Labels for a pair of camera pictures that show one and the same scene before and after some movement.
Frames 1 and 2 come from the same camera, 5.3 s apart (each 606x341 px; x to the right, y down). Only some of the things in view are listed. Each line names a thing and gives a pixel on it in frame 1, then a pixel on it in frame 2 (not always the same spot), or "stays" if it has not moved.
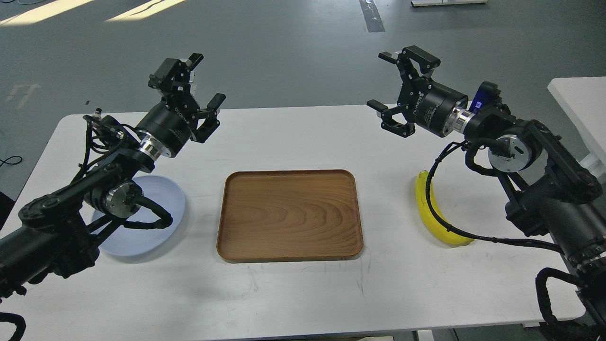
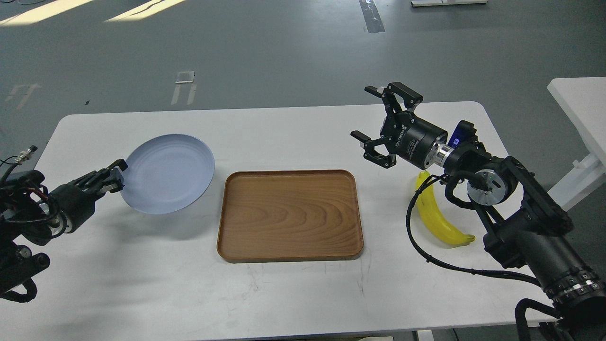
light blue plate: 119,238 → 167,174
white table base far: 415,3 stays
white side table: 583,100 stays
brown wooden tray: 289,215 stays
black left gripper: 169,125 → 76,206
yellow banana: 435,226 stays
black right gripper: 436,109 → 404,135
